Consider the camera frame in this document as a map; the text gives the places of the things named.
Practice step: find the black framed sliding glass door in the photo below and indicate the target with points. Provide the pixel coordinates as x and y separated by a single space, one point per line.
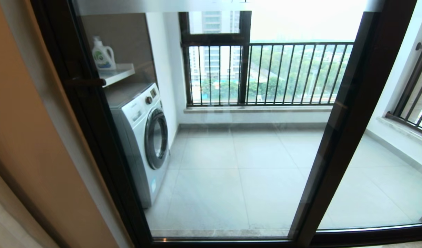
57 51

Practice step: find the long dark metal balcony railing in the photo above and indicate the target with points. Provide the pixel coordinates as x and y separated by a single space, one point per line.
300 44

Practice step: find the white front-loading washing machine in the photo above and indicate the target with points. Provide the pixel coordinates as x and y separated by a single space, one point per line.
142 137

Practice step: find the long grey stone window sill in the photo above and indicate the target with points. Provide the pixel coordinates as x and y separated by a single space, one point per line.
259 109

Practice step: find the white wall shelf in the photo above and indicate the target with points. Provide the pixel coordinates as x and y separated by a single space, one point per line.
116 74

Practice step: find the dark window frame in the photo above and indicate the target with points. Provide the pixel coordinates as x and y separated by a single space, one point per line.
243 69

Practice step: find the short dark metal window railing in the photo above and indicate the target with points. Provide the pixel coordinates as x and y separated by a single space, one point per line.
404 119

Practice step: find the white laundry detergent bottle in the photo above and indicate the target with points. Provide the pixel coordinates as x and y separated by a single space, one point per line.
102 57

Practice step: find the short grey stone window sill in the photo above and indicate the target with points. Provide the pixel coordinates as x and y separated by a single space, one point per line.
404 132

